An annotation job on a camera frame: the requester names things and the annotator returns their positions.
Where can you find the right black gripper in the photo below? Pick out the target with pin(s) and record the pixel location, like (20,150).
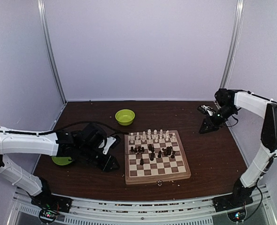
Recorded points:
(212,126)

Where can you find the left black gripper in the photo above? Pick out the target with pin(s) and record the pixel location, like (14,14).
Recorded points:
(109,161)

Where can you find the wooden chess board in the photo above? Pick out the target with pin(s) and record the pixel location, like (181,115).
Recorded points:
(155,156)

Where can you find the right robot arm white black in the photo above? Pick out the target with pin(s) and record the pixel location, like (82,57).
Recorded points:
(230,102)

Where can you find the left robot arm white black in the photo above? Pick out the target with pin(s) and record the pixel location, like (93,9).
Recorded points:
(92,144)

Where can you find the green plate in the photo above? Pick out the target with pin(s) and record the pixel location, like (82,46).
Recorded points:
(62,161)

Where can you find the green bowl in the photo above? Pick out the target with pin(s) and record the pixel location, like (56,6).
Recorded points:
(125,117)

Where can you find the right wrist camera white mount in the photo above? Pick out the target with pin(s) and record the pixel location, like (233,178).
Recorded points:
(206,110)

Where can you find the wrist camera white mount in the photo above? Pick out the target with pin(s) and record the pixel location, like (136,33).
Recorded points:
(105,145)
(206,110)

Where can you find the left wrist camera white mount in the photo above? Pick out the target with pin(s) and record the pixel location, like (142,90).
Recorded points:
(105,145)

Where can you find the aluminium front rail frame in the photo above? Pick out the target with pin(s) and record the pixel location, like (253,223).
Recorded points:
(194,211)

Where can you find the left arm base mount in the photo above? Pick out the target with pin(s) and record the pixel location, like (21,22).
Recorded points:
(51,209)

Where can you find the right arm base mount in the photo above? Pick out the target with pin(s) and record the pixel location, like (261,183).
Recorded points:
(232,206)

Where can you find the right aluminium corner post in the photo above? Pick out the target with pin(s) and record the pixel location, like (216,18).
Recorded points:
(234,43)

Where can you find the aluminium corner post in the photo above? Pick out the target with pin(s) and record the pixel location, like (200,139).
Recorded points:
(50,53)
(234,43)

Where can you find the left aluminium corner post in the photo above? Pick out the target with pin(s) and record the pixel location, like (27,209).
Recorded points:
(50,53)

